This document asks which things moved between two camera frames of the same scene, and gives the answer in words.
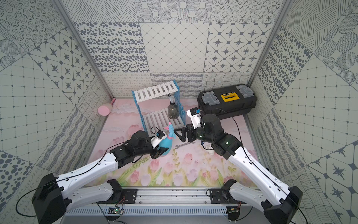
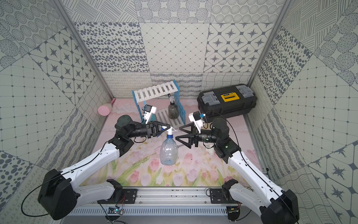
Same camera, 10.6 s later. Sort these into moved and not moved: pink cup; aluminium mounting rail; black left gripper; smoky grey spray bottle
Moved: black left gripper
Not moved: pink cup; aluminium mounting rail; smoky grey spray bottle
